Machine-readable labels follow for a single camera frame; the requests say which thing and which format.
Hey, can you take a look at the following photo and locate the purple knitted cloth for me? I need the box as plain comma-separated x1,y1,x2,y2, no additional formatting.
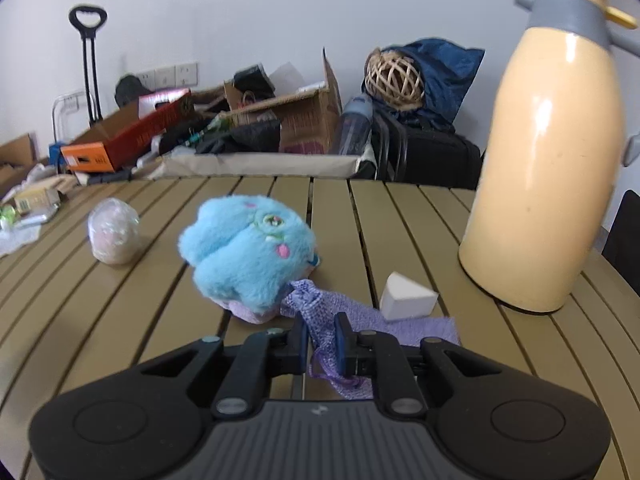
280,280,459,400

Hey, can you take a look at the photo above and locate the lavender plush toy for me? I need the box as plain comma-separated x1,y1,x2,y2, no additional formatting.
213,298,280,325

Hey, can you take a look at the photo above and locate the white triangular sponge wedge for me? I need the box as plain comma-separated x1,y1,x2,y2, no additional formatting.
380,272,439,321

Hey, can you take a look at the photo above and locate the blue plush toy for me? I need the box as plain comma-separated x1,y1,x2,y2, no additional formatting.
178,195,320,311

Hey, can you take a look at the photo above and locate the folding slatted camping table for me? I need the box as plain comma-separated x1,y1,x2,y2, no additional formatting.
1,177,639,479

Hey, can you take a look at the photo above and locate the open brown cardboard box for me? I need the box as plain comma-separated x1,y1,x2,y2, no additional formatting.
222,50,343,155

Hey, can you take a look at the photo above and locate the crumpled clear plastic bag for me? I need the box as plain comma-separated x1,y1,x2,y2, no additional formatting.
88,198,141,266

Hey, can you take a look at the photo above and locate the grey water bottle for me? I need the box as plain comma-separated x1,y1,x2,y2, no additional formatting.
330,93,373,155

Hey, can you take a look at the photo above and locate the yellow thermos jug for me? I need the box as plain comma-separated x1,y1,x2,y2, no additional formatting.
459,0,639,314

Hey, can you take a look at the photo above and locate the orange cardboard box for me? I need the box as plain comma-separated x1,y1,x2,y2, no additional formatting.
61,89,194,174

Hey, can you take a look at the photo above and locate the woven rattan ball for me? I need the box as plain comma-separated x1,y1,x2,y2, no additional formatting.
363,49,425,112

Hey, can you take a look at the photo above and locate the small yellow paper box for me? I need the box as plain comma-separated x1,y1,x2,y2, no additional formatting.
13,188,64,214

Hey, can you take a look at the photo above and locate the blue fabric bag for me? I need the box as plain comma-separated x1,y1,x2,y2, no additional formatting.
383,38,485,133

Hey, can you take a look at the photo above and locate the white paper sheet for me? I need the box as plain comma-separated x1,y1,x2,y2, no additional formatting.
0,224,41,258

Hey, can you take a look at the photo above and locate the black folding camp chair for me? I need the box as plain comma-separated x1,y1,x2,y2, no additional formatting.
602,190,640,295

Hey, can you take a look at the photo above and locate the flat cardboard boxes pile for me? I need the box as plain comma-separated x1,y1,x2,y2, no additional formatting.
0,133,38,198

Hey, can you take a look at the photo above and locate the wall socket panel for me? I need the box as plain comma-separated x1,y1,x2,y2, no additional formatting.
134,62,198,90

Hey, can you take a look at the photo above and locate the chrome trolley frame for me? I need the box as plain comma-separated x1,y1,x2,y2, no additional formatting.
49,90,88,164

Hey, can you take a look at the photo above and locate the black trolley handle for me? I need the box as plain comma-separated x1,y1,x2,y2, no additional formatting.
68,4,107,126

